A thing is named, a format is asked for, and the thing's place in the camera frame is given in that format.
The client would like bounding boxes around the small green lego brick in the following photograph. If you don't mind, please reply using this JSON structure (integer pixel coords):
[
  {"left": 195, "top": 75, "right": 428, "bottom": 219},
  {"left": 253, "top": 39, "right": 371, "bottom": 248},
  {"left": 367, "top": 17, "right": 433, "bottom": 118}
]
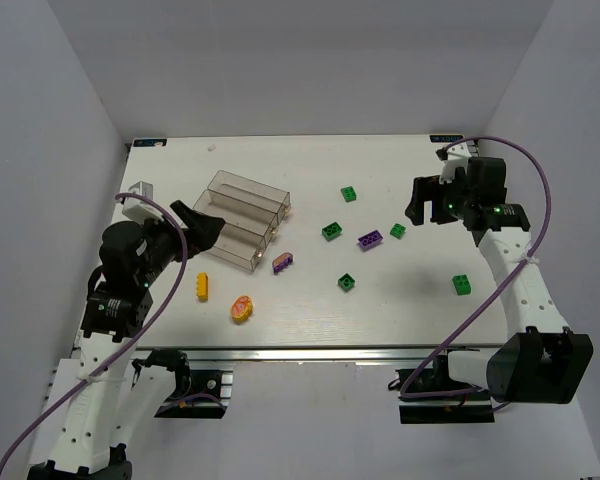
[{"left": 390, "top": 223, "right": 406, "bottom": 239}]

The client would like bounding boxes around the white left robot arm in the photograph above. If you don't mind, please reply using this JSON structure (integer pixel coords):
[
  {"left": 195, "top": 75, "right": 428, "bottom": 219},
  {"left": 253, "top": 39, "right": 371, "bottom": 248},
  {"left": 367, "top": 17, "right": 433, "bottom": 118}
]
[{"left": 27, "top": 194, "right": 225, "bottom": 479}]

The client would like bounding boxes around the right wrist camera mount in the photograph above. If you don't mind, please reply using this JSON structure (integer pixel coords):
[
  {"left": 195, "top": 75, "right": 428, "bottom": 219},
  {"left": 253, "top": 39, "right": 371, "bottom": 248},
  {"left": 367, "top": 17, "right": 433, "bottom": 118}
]
[{"left": 436, "top": 143, "right": 472, "bottom": 184}]

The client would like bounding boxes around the purple curved lego piece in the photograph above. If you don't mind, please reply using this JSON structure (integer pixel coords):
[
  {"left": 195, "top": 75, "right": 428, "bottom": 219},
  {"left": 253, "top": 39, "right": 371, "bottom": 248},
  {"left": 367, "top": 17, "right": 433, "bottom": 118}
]
[{"left": 272, "top": 252, "right": 294, "bottom": 275}]

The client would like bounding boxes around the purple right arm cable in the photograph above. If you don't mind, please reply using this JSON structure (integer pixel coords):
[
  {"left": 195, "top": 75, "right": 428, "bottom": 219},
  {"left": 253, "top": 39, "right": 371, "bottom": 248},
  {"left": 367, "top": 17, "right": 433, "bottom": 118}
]
[{"left": 398, "top": 136, "right": 553, "bottom": 401}]

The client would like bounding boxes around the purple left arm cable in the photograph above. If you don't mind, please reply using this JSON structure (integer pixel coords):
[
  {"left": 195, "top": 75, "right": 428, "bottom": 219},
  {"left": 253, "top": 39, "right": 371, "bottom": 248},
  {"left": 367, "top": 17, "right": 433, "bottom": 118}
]
[{"left": 0, "top": 192, "right": 189, "bottom": 479}]

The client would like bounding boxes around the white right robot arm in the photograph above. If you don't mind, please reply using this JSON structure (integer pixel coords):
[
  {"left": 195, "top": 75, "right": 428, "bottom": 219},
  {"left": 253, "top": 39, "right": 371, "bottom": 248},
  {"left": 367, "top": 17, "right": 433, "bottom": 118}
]
[{"left": 405, "top": 157, "right": 593, "bottom": 404}]

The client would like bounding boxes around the blue label left corner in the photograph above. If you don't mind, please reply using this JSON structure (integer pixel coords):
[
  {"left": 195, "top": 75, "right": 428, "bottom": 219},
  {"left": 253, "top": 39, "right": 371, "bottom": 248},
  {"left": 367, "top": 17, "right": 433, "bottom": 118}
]
[{"left": 132, "top": 138, "right": 167, "bottom": 148}]

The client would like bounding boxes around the yellow rounded lego piece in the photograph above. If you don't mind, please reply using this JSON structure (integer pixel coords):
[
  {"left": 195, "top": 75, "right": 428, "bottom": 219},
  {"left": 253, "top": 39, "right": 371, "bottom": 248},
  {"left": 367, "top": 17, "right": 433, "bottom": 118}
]
[{"left": 230, "top": 295, "right": 253, "bottom": 324}]

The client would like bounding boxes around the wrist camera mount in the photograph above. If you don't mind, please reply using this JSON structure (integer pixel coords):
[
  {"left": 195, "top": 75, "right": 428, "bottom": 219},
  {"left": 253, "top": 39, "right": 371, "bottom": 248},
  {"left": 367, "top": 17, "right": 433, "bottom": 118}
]
[
  {"left": 121, "top": 181, "right": 162, "bottom": 225},
  {"left": 436, "top": 143, "right": 472, "bottom": 184}
]

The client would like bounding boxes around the blue label right corner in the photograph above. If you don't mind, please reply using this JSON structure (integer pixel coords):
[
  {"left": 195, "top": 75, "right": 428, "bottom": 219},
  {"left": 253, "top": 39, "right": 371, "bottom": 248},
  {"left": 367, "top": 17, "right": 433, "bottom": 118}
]
[{"left": 429, "top": 134, "right": 464, "bottom": 144}]

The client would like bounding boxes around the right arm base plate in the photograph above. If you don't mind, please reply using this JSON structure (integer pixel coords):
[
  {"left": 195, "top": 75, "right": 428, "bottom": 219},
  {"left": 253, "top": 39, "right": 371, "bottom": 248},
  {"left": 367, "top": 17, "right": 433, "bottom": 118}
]
[{"left": 387, "top": 368, "right": 495, "bottom": 425}]

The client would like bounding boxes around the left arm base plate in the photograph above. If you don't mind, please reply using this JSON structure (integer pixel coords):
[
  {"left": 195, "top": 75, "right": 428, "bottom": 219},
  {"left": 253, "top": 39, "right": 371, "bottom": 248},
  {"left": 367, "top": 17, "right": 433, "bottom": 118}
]
[{"left": 155, "top": 369, "right": 233, "bottom": 420}]

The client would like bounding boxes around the light green lego brick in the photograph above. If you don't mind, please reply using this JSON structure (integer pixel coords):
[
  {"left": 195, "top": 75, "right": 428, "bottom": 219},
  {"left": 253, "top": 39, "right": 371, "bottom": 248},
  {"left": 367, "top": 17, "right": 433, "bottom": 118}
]
[{"left": 452, "top": 274, "right": 472, "bottom": 296}]

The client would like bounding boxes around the clear three-compartment container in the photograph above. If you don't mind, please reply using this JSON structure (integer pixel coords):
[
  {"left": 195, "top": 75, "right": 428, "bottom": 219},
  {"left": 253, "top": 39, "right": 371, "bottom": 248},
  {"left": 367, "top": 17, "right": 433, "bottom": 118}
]
[{"left": 194, "top": 170, "right": 291, "bottom": 272}]

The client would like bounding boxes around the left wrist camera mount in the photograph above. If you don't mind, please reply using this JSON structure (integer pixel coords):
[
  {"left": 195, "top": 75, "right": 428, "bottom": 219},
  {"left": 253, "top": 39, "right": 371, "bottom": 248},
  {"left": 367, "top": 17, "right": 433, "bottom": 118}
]
[{"left": 121, "top": 181, "right": 162, "bottom": 225}]

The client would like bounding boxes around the blue label corner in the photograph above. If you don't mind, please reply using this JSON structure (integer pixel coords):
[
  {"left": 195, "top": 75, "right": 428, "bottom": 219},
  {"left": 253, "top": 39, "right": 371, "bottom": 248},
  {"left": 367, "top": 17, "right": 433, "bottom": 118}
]
[
  {"left": 132, "top": 138, "right": 167, "bottom": 148},
  {"left": 429, "top": 134, "right": 464, "bottom": 144}
]

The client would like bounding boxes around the green lego brick top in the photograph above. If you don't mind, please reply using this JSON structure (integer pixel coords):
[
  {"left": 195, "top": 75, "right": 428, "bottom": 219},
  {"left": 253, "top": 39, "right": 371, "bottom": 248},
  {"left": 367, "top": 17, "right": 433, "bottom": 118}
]
[{"left": 340, "top": 186, "right": 357, "bottom": 203}]

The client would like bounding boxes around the yellow long lego brick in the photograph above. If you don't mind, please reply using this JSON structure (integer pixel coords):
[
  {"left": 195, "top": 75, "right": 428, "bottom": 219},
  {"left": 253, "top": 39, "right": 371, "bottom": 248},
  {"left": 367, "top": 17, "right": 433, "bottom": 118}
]
[{"left": 196, "top": 272, "right": 209, "bottom": 302}]

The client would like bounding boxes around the purple lego brick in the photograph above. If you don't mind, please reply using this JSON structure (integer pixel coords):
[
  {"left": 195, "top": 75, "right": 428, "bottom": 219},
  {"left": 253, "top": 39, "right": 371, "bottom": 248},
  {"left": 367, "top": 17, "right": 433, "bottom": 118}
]
[{"left": 358, "top": 230, "right": 383, "bottom": 251}]

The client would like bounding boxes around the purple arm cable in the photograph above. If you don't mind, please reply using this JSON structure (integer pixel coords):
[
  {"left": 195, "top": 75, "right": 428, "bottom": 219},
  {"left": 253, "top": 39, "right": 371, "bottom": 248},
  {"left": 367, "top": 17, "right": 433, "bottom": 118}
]
[
  {"left": 0, "top": 192, "right": 189, "bottom": 479},
  {"left": 398, "top": 136, "right": 553, "bottom": 401}
]

